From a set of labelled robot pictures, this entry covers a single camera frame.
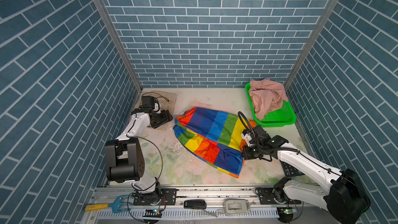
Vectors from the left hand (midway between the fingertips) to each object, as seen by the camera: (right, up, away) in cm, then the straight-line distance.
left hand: (168, 118), depth 90 cm
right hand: (+41, -18, -9) cm, 45 cm away
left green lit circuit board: (-2, -43, -18) cm, 47 cm away
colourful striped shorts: (+28, -10, -2) cm, 29 cm away
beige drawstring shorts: (+2, +10, -11) cm, 15 cm away
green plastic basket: (+75, 0, +12) cm, 76 cm away
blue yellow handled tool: (-19, -38, -21) cm, 47 cm away
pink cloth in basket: (+62, +13, +9) cm, 64 cm away
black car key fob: (+18, -36, -22) cm, 46 cm away
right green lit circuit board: (+60, -43, -19) cm, 76 cm away
